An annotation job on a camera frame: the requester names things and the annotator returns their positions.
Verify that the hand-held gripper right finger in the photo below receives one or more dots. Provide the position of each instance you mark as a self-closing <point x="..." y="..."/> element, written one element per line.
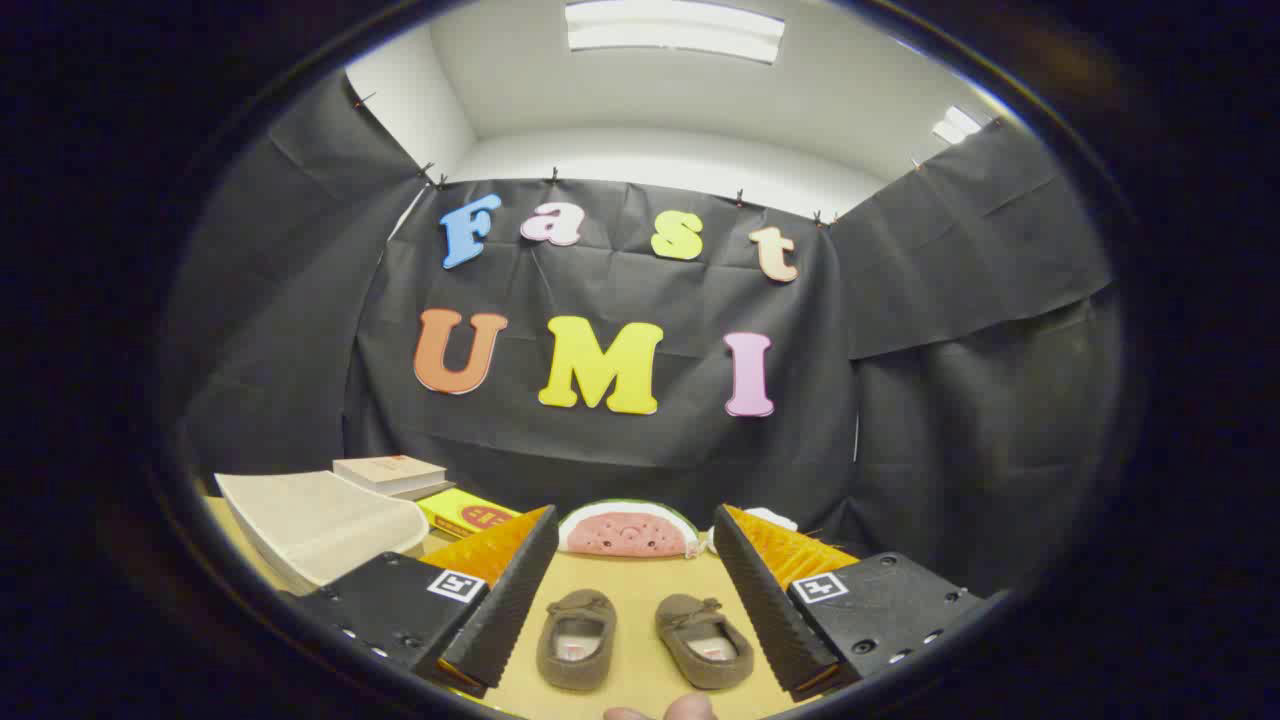
<point x="765" y="610"/>

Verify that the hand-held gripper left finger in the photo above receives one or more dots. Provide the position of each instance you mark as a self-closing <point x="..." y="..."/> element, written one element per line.
<point x="505" y="610"/>

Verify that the brown fuzzy shoe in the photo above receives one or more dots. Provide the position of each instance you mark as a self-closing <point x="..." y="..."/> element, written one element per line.
<point x="577" y="645"/>
<point x="700" y="645"/>

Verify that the cream plastic storage box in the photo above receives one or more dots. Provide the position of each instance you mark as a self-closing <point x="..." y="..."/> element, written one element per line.
<point x="320" y="520"/>

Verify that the white plush toy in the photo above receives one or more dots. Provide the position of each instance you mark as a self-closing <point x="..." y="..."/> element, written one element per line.
<point x="770" y="516"/>

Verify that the yellow book with red label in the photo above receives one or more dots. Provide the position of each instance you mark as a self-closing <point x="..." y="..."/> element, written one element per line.
<point x="465" y="512"/>

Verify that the watermelon slice plush toy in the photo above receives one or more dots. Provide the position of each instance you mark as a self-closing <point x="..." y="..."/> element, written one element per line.
<point x="625" y="530"/>

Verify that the black backdrop cloth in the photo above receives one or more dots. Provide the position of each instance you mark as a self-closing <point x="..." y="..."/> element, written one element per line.
<point x="620" y="460"/>

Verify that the ceiling light panel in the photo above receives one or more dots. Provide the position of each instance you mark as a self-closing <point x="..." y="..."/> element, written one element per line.
<point x="675" y="28"/>
<point x="957" y="124"/>

